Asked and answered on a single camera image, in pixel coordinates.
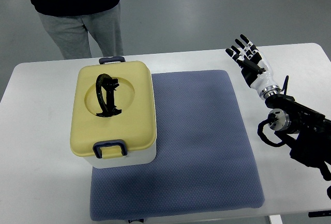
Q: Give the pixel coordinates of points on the blue padded mat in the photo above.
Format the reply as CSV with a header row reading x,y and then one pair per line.
x,y
204,161

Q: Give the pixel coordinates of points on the white storage box base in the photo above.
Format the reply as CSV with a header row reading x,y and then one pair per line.
x,y
133,158

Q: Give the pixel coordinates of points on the yellow box lid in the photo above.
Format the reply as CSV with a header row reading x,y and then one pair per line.
x,y
113,111

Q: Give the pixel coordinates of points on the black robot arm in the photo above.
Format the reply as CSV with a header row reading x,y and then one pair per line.
x,y
305,131

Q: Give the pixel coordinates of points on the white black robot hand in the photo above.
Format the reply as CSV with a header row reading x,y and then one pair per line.
x,y
255,68

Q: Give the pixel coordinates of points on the person in grey trousers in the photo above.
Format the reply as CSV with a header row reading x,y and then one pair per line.
x,y
69,23

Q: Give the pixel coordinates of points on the black table control panel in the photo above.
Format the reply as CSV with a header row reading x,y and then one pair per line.
x,y
318,214

